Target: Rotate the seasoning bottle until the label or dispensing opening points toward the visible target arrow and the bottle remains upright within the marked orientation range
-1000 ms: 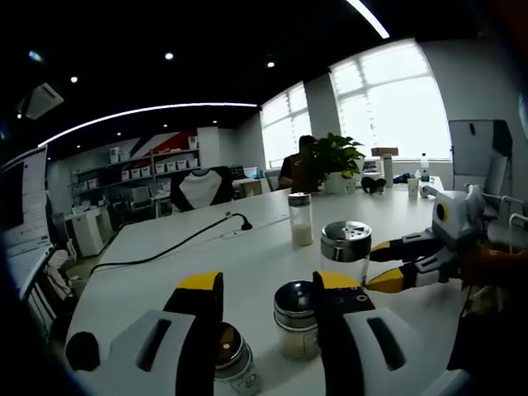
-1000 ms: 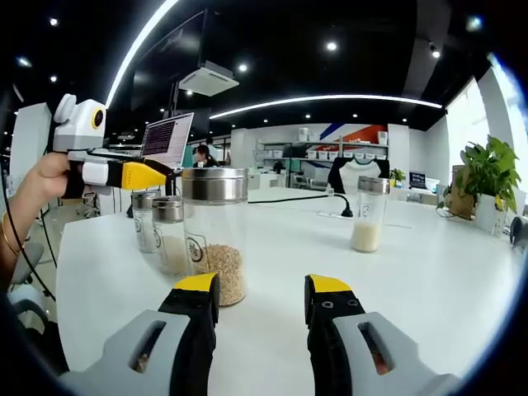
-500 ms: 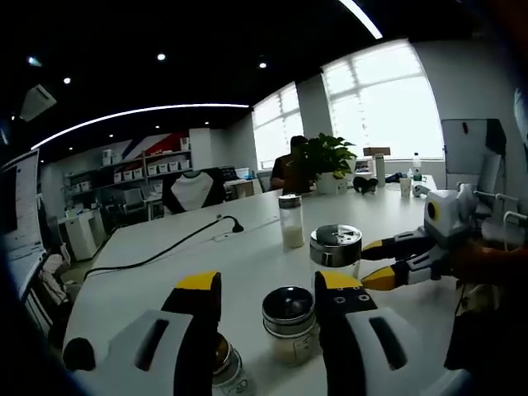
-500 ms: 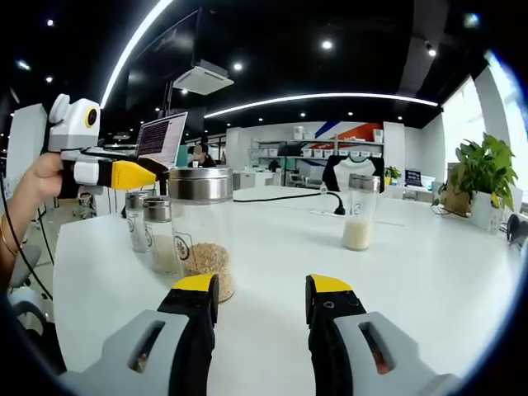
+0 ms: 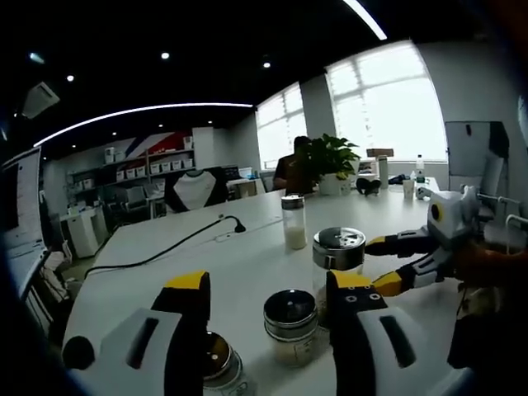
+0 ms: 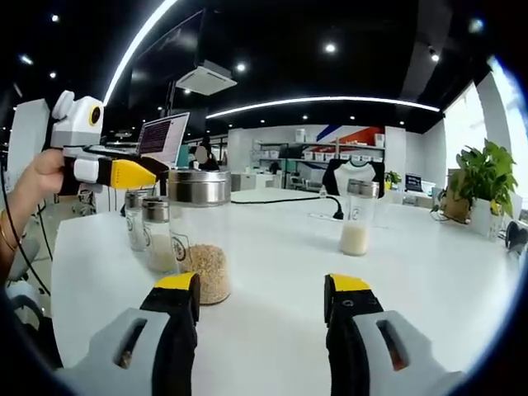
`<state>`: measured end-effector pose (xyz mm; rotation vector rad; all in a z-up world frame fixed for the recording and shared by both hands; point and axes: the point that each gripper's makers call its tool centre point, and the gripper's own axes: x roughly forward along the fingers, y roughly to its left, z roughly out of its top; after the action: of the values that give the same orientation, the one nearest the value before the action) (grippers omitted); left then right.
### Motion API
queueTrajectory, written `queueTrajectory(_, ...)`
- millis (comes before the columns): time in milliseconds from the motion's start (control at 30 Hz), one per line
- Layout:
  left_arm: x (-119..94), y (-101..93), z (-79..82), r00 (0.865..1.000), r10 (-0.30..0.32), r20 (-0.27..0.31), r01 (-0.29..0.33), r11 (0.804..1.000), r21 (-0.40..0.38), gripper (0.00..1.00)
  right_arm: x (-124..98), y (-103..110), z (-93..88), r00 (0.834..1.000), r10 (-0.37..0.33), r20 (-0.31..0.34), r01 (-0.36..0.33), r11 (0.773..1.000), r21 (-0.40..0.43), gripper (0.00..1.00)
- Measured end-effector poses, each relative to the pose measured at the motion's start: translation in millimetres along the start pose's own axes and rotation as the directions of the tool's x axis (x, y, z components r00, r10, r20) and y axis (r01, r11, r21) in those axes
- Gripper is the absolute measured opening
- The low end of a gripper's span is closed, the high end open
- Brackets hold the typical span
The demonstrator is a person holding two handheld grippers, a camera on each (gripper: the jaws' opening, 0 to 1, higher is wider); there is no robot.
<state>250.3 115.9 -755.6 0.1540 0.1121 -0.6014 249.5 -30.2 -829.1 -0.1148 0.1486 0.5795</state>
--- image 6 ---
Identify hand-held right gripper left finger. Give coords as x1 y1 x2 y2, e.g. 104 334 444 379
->
72 271 202 396

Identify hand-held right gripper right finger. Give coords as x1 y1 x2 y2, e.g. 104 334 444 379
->
323 273 465 396

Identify tall seasoning bottle brown grains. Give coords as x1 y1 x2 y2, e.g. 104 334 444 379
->
167 169 233 306

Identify short seasoning bottle white powder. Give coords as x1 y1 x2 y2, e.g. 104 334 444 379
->
125 191 146 252

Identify short seasoning bottle beige grains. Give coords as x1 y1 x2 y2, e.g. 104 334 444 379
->
142 196 179 274

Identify tall seasoning bottle white powder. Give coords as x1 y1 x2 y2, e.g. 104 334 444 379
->
339 178 380 257

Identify person's left hand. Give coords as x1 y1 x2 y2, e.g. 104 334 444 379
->
22 148 66 203

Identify silver laptop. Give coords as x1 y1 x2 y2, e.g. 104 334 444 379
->
138 111 191 166

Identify ceiling air conditioner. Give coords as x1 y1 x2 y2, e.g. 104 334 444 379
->
175 59 239 97

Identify straight ceiling light strip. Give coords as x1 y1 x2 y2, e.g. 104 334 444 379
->
102 0 185 104

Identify black hanging monitor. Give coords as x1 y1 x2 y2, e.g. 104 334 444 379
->
131 10 206 90

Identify shelf with white bins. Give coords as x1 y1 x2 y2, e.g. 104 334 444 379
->
251 127 387 166

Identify brown paper bag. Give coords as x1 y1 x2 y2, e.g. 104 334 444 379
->
443 193 474 224

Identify curved ceiling light strip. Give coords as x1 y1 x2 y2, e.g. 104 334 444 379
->
205 96 441 120

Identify green potted plant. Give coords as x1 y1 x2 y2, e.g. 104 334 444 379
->
431 139 519 243

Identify gold bracelet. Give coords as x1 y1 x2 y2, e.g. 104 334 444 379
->
0 208 21 253

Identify black power cable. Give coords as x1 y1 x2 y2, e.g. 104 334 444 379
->
230 195 346 220

